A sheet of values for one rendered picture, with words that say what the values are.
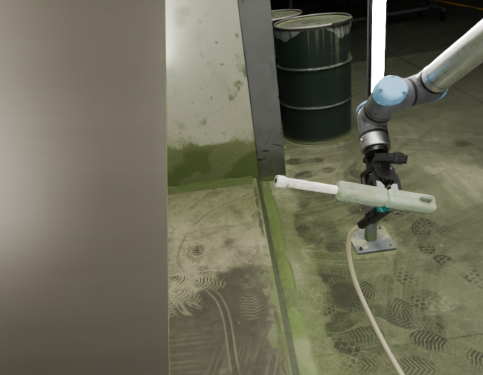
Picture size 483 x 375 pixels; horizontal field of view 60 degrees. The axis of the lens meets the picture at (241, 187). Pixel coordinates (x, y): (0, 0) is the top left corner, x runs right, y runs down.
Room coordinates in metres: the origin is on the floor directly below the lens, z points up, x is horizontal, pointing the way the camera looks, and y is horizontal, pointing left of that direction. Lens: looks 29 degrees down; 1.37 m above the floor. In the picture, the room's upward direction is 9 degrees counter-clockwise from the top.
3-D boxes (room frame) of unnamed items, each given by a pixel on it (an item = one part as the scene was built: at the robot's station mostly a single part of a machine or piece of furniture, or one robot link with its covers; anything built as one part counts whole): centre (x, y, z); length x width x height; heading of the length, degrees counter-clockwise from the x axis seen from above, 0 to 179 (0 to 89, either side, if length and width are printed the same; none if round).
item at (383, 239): (1.74, -0.62, 0.01); 0.20 x 0.20 x 0.01; 89
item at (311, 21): (3.28, -0.70, 0.86); 0.54 x 0.54 x 0.01
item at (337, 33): (3.27, -0.70, 0.44); 0.59 x 0.58 x 0.89; 13
